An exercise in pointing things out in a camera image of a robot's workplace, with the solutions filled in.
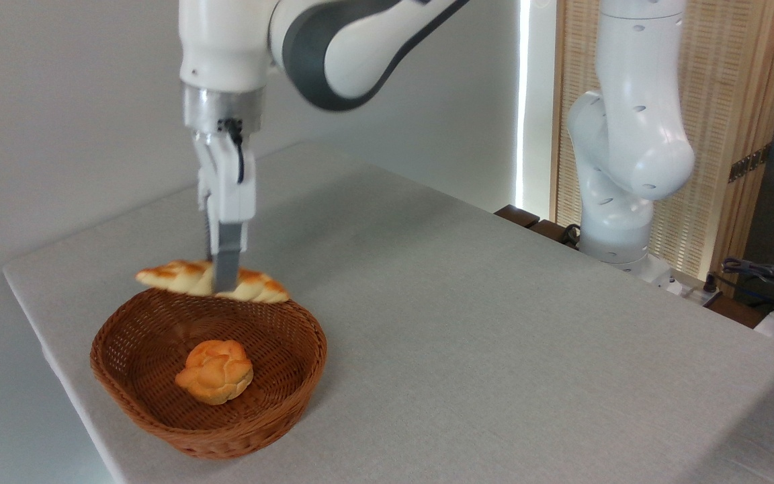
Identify dark metal screen hinge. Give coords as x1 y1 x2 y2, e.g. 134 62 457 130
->
728 143 773 184

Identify tangled black cables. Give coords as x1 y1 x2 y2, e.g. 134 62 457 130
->
720 250 774 318

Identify long braided bread loaf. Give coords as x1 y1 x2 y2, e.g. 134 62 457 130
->
135 259 291 305

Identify brown wicker basket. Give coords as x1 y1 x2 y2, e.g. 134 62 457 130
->
89 286 328 460

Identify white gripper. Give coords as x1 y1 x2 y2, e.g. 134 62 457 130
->
192 130 257 294

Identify dark brown wooden bench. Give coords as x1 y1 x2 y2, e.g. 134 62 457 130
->
494 204 581 248

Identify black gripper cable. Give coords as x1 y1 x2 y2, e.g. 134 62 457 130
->
218 118 247 185

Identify white power strip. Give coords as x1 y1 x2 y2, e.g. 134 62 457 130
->
677 281 724 307

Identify grey linen tablecloth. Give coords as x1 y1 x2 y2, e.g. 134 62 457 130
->
3 140 774 484

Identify round orange bread roll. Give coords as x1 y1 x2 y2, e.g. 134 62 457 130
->
174 339 254 405

